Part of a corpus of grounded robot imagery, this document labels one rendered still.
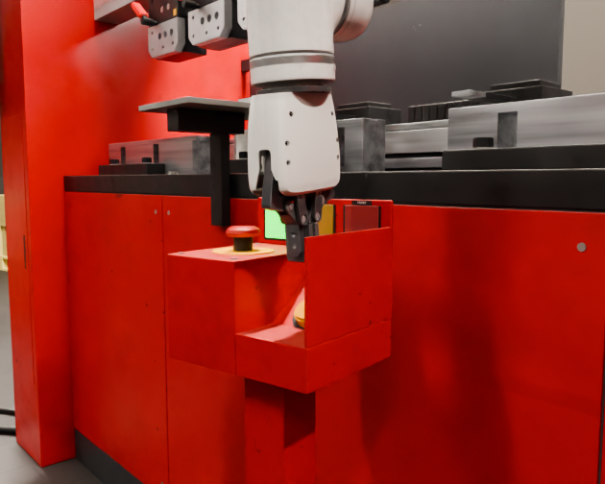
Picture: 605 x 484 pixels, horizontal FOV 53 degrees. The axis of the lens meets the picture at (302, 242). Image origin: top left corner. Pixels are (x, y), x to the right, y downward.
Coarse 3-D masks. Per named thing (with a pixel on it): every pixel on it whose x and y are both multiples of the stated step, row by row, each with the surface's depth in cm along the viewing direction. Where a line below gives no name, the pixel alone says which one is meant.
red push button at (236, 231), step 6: (234, 228) 69; (240, 228) 69; (246, 228) 69; (252, 228) 69; (228, 234) 70; (234, 234) 69; (240, 234) 69; (246, 234) 69; (252, 234) 69; (258, 234) 70; (234, 240) 70; (240, 240) 70; (246, 240) 70; (252, 240) 70; (234, 246) 70; (240, 246) 70; (246, 246) 70; (252, 246) 70
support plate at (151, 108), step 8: (152, 104) 110; (160, 104) 108; (168, 104) 106; (176, 104) 104; (184, 104) 103; (192, 104) 103; (200, 104) 103; (208, 104) 103; (216, 104) 104; (224, 104) 105; (232, 104) 106; (240, 104) 107; (248, 104) 109; (160, 112) 116; (248, 112) 116
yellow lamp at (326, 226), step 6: (324, 210) 73; (330, 210) 73; (324, 216) 73; (330, 216) 73; (318, 222) 74; (324, 222) 73; (330, 222) 73; (324, 228) 74; (330, 228) 73; (324, 234) 74
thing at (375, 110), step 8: (352, 104) 137; (360, 104) 136; (368, 104) 134; (376, 104) 136; (384, 104) 137; (336, 112) 140; (344, 112) 138; (352, 112) 136; (360, 112) 134; (368, 112) 133; (376, 112) 134; (384, 112) 136; (392, 112) 138; (400, 112) 139; (392, 120) 138; (400, 120) 140
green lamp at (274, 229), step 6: (270, 210) 79; (270, 216) 79; (276, 216) 78; (270, 222) 79; (276, 222) 78; (270, 228) 79; (276, 228) 78; (282, 228) 78; (270, 234) 79; (276, 234) 78; (282, 234) 78
